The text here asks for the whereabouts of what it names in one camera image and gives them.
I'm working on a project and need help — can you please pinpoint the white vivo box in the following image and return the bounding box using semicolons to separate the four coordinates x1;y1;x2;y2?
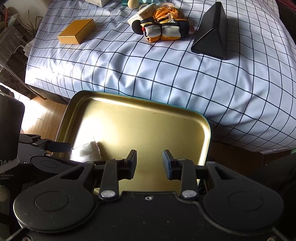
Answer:
85;0;112;8

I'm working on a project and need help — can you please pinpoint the orange navy plush toy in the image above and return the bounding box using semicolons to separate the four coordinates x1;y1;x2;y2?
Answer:
130;6;194;43

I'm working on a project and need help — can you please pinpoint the gold metal tray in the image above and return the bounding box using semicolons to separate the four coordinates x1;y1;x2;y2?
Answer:
57;91;211;192

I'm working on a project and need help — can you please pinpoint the potted plant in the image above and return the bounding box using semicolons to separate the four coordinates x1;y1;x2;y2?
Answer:
0;6;45;56

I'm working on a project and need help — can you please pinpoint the black triangular prism box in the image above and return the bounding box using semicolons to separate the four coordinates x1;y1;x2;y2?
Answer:
191;1;228;60

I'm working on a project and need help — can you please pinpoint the teal bottle with cream cap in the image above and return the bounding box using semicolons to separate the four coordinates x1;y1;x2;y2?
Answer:
121;0;139;9

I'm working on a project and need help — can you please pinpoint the white checked bed cover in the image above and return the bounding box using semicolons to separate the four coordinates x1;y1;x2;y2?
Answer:
25;1;295;154

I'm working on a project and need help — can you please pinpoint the white tape roll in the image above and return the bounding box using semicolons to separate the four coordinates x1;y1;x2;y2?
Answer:
127;3;158;25

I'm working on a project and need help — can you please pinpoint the orange cardboard box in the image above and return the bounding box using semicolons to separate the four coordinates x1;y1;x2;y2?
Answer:
58;19;95;45

